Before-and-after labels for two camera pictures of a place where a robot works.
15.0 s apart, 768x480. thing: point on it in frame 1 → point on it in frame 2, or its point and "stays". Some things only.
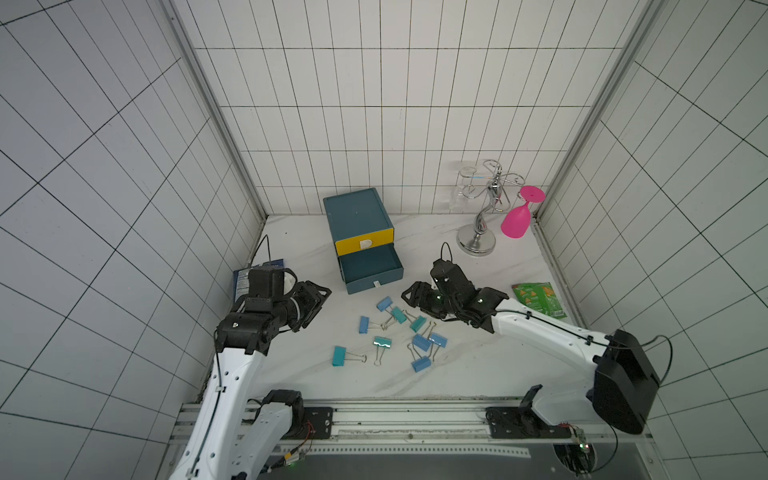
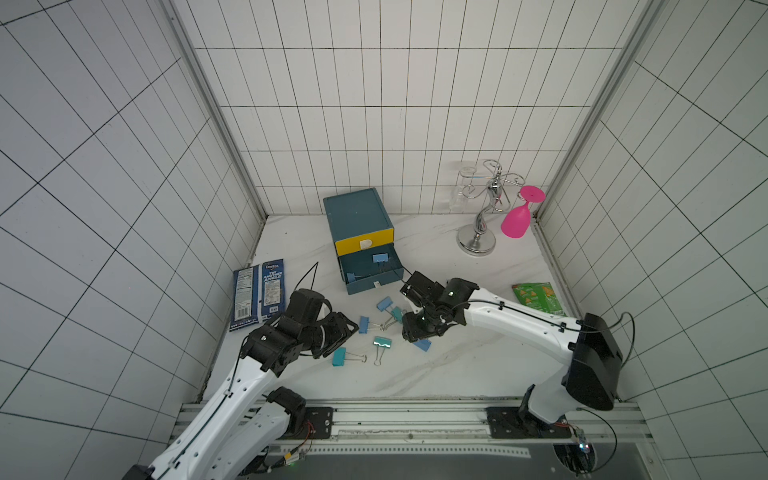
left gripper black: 310,292 → 338,324
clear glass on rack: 460,196 stays
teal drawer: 370,268 stays
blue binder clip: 437,339 → 381,260
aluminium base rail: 433,430 stays
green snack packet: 541,296 stays
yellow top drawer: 365,241 stays
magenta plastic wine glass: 515,224 stays
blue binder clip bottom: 421,363 → 424,344
